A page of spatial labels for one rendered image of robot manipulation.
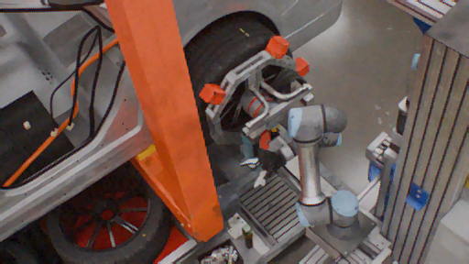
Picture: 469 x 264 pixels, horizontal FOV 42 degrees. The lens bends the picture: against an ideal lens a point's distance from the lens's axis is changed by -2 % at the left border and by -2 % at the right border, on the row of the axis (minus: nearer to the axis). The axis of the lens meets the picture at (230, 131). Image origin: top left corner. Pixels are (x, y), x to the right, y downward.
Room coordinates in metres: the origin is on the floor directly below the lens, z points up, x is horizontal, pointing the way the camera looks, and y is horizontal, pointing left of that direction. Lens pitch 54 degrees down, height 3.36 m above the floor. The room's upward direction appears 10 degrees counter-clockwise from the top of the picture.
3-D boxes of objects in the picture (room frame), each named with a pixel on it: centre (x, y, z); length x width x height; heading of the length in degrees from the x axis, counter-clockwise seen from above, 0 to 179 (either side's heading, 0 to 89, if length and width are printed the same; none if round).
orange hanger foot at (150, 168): (1.80, 0.39, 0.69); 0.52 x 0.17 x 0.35; 30
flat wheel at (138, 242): (1.71, 0.74, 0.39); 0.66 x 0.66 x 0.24
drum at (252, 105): (1.94, -0.18, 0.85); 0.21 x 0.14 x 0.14; 30
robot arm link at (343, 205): (1.23, -0.42, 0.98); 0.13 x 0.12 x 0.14; 87
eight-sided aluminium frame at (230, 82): (2.00, -0.14, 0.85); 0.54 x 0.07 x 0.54; 120
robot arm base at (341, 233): (1.23, -0.43, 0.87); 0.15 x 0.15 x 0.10
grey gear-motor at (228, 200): (1.84, 0.18, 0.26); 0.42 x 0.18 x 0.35; 30
